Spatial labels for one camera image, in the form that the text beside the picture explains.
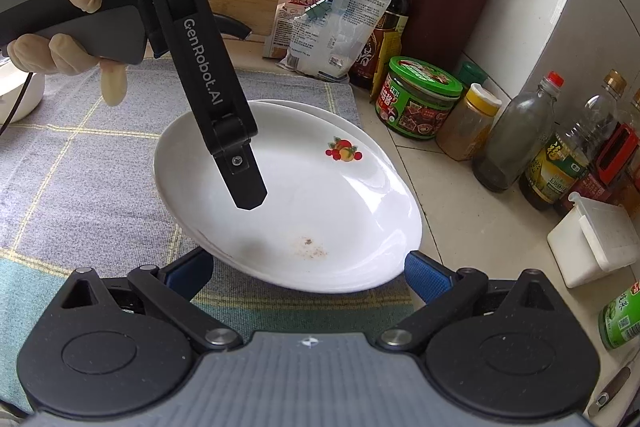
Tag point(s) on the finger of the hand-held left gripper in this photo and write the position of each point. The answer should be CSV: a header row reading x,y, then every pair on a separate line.
x,y
245,187

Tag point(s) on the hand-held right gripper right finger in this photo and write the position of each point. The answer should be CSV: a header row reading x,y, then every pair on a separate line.
x,y
427,277

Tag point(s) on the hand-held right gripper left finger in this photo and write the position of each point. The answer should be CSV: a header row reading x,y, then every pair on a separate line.
x,y
190,274

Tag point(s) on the white fruit print plate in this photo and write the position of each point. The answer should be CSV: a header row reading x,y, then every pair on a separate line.
x,y
280,217
320,109

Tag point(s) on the white bowl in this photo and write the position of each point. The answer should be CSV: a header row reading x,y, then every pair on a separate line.
x,y
12,87

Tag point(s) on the red white seasoning bag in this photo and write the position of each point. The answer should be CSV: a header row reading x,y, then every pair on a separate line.
x,y
280,32

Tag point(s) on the green bag clip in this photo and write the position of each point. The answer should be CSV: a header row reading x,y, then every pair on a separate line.
x,y
317,9

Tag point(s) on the white blue seasoning bag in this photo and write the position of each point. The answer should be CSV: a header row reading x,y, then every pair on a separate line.
x,y
330,37

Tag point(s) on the teal cloth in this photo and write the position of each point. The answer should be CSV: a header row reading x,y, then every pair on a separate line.
x,y
50,277

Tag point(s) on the grey checked cloth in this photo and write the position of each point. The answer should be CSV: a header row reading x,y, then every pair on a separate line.
x,y
100,167

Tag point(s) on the yellow lid spice jar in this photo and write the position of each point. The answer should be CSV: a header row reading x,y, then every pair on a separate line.
x,y
470,122

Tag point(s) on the clear bottle with red cap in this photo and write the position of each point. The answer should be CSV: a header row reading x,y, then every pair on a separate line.
x,y
515,137

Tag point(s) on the white seasoning box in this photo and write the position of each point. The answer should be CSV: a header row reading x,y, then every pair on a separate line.
x,y
595,242

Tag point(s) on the green lid sauce jar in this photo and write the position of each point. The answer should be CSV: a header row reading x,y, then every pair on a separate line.
x,y
420,102

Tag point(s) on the dark soy sauce bottle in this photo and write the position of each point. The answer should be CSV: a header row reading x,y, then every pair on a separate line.
x,y
395,7

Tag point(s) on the green label glass jar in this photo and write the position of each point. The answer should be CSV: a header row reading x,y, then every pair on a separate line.
x,y
622,317

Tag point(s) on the small green cap jar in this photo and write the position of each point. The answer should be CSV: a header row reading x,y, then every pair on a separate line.
x,y
472,74

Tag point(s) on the red label bottle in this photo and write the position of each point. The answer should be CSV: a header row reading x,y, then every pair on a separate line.
x,y
605,167

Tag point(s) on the amber oil bottle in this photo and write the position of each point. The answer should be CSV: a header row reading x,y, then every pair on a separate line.
x,y
630,192

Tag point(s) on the dark red knife block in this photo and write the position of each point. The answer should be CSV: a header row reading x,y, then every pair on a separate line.
x,y
445,12

